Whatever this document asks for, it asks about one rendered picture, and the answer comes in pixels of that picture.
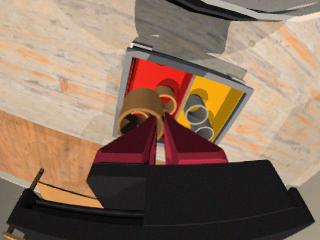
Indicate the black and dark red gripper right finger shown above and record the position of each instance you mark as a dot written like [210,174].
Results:
[188,147]

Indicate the grey metal bushing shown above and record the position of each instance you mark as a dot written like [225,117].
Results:
[198,116]
[203,129]

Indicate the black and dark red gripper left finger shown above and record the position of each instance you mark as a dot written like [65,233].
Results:
[133,146]

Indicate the yellow bin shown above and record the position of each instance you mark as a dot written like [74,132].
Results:
[219,99]

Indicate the bronze bushing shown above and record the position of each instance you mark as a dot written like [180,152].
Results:
[140,100]
[167,91]
[144,113]

